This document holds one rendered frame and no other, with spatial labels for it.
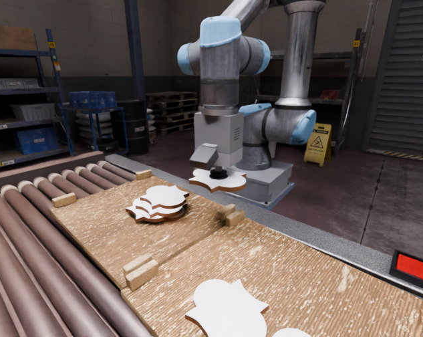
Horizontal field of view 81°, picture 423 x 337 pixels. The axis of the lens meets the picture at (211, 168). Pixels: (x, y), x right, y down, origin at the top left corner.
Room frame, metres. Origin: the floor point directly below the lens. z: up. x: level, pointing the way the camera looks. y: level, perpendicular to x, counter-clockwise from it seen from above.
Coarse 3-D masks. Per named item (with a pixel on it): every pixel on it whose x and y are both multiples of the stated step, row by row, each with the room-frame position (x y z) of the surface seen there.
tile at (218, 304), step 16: (208, 288) 0.32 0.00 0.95; (224, 288) 0.32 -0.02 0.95; (240, 288) 0.32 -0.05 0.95; (208, 304) 0.29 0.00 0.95; (224, 304) 0.29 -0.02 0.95; (240, 304) 0.29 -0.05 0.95; (256, 304) 0.29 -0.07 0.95; (192, 320) 0.27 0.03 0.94; (208, 320) 0.26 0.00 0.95; (224, 320) 0.26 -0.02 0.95; (240, 320) 0.26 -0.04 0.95; (256, 320) 0.26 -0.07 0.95; (208, 336) 0.24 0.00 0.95; (224, 336) 0.24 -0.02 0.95; (240, 336) 0.24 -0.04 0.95; (256, 336) 0.24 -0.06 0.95
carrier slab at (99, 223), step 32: (128, 192) 0.72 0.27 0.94; (64, 224) 0.54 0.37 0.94; (96, 224) 0.54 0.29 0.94; (128, 224) 0.54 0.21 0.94; (160, 224) 0.54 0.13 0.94; (192, 224) 0.54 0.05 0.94; (224, 224) 0.55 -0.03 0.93; (96, 256) 0.42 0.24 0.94; (128, 256) 0.42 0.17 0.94; (160, 256) 0.42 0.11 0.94
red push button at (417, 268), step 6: (402, 258) 0.42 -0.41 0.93; (408, 258) 0.42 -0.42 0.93; (396, 264) 0.40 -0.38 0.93; (402, 264) 0.40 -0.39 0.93; (408, 264) 0.40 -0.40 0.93; (414, 264) 0.40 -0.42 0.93; (420, 264) 0.40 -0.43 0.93; (402, 270) 0.39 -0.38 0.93; (408, 270) 0.39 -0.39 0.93; (414, 270) 0.39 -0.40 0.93; (420, 270) 0.39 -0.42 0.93; (420, 276) 0.37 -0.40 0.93
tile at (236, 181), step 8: (224, 168) 0.56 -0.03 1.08; (200, 176) 0.51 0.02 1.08; (208, 176) 0.51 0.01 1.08; (232, 176) 0.51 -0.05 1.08; (240, 176) 0.51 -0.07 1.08; (192, 184) 0.49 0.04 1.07; (200, 184) 0.48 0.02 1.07; (208, 184) 0.47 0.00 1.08; (216, 184) 0.47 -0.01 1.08; (224, 184) 0.47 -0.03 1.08; (232, 184) 0.47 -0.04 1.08; (240, 184) 0.47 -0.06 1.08
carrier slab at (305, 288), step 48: (240, 240) 0.47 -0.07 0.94; (288, 240) 0.47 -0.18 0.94; (144, 288) 0.34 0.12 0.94; (192, 288) 0.34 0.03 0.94; (288, 288) 0.34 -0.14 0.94; (336, 288) 0.34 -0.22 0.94; (384, 288) 0.34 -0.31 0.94; (192, 336) 0.25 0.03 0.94; (336, 336) 0.25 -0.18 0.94; (384, 336) 0.25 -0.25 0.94
